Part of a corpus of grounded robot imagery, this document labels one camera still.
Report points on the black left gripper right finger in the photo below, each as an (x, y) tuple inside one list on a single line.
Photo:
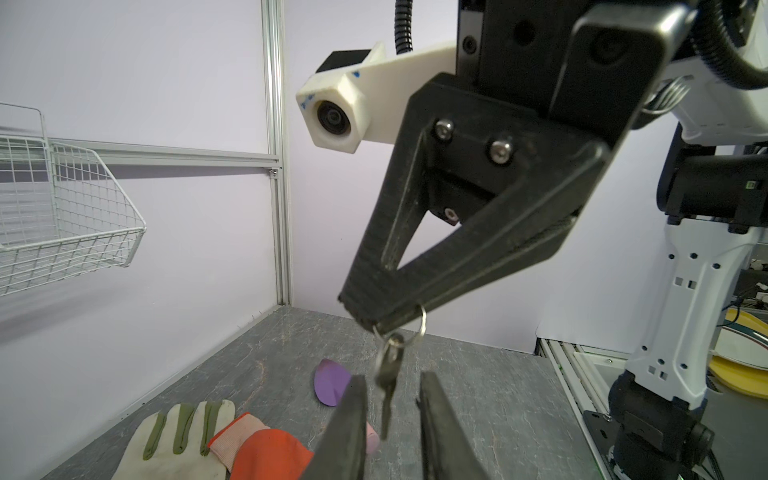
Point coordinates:
[(446, 451)]

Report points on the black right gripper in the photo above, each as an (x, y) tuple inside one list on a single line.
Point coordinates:
[(590, 65)]

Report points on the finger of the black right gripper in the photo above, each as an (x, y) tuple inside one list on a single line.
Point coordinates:
[(482, 251), (476, 189)]

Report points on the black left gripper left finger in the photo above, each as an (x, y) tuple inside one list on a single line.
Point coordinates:
[(341, 453)]

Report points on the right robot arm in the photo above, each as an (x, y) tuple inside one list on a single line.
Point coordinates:
[(716, 209)]

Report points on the red rubber glove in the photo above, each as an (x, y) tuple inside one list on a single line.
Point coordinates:
[(250, 450)]

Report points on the cream work glove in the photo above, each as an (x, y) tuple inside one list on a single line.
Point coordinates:
[(174, 444)]

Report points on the purple trowel pink handle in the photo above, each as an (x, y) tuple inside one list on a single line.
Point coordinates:
[(330, 382)]

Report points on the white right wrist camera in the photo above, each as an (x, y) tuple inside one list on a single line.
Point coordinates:
[(372, 94)]

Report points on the yellow object beyond rail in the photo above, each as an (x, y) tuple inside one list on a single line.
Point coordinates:
[(739, 357)]

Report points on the white wire shelf basket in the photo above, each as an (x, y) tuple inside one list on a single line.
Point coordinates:
[(63, 212)]

